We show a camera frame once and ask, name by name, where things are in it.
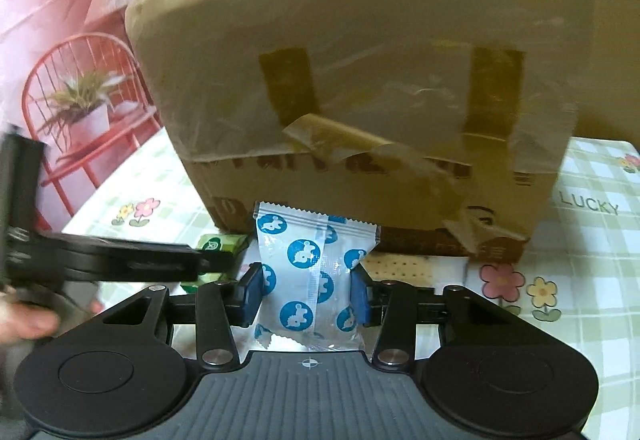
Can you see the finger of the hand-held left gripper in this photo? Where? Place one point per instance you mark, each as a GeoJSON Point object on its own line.
{"type": "Point", "coordinates": [150, 270]}
{"type": "Point", "coordinates": [125, 247]}

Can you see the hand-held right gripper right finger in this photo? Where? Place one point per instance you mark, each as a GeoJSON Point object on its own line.
{"type": "Point", "coordinates": [361, 295]}

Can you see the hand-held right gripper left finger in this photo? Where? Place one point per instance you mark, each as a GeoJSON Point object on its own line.
{"type": "Point", "coordinates": [250, 295]}

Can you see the green snack packet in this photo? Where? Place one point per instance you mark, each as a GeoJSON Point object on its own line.
{"type": "Point", "coordinates": [220, 245]}

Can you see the white blue-dotted snack packet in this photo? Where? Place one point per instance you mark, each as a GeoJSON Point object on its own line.
{"type": "Point", "coordinates": [305, 270]}

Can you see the taped cardboard box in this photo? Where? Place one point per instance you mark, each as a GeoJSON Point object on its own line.
{"type": "Point", "coordinates": [360, 69]}

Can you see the person's left hand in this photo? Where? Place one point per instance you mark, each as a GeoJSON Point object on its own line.
{"type": "Point", "coordinates": [30, 322]}

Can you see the clear cracker packet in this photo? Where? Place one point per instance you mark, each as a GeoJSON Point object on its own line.
{"type": "Point", "coordinates": [410, 270]}

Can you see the checked floral tablecloth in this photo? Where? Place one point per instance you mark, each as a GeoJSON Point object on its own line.
{"type": "Point", "coordinates": [585, 245]}

